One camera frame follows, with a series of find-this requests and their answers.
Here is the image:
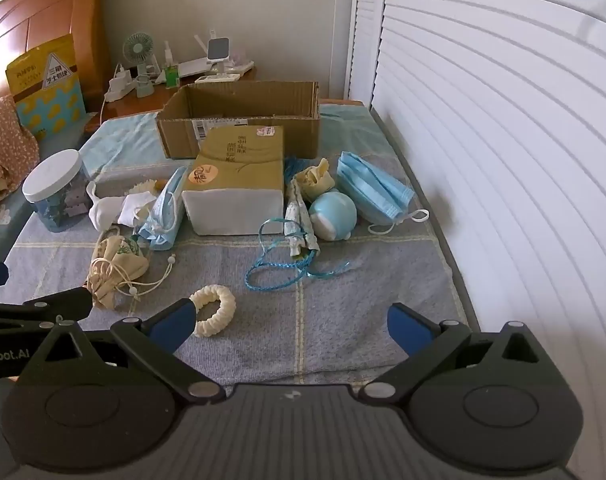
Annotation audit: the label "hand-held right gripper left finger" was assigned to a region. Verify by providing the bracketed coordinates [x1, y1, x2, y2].
[33, 298, 227, 403]

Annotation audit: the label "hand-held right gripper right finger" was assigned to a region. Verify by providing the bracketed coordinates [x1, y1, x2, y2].
[359, 303, 554, 403]

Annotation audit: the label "cream scrunchie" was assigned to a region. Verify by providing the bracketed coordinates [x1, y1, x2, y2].
[189, 284, 237, 338]

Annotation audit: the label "beige drawstring pouch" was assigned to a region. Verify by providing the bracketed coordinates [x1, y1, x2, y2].
[86, 230, 179, 311]

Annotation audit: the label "blue braided cord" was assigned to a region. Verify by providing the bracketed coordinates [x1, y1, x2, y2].
[245, 217, 351, 292]

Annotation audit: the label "white cloth piece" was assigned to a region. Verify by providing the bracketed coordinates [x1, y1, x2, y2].
[86, 180, 156, 233]

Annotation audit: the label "blue mask loops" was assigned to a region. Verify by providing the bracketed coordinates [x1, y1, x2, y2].
[136, 165, 188, 252]

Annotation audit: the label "round blue plush toy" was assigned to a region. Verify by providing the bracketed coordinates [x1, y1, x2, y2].
[308, 191, 358, 241]

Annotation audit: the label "stack of blue face masks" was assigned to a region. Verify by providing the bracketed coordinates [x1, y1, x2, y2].
[336, 151, 430, 236]

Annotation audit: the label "gold tissue pack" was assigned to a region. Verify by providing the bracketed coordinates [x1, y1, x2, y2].
[181, 125, 287, 237]

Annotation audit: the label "brown cardboard box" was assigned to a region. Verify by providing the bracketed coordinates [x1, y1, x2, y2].
[155, 81, 321, 160]

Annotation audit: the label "clear jar with white lid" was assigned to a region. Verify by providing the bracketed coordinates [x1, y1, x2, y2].
[22, 149, 91, 233]

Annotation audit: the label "brown floral cloth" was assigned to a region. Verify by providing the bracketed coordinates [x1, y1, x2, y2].
[0, 95, 40, 233]

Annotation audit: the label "light blue towel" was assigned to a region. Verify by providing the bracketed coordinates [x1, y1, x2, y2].
[78, 101, 409, 177]

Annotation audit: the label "yellow snack bag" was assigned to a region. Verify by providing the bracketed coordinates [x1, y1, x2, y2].
[6, 34, 86, 143]

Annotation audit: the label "wide white louvered door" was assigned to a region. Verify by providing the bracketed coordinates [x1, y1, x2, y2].
[368, 0, 606, 461]

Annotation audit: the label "wooden nightstand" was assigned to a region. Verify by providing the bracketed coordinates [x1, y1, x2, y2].
[86, 67, 258, 133]

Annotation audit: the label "white power strip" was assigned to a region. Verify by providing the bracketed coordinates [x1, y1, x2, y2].
[106, 62, 136, 103]

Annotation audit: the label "green spray bottle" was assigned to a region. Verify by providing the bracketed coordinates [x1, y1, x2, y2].
[164, 45, 179, 88]

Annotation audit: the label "white router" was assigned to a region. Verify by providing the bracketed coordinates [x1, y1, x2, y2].
[158, 35, 255, 79]

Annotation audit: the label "small green desk fan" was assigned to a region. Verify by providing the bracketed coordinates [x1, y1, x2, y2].
[123, 32, 155, 98]

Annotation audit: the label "wooden headboard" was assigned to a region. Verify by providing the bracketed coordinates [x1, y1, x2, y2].
[0, 0, 113, 106]

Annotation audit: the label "small screen on stand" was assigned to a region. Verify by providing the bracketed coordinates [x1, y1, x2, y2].
[205, 35, 227, 67]

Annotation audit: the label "narrow white louvered door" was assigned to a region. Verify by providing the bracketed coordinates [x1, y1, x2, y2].
[345, 0, 390, 106]

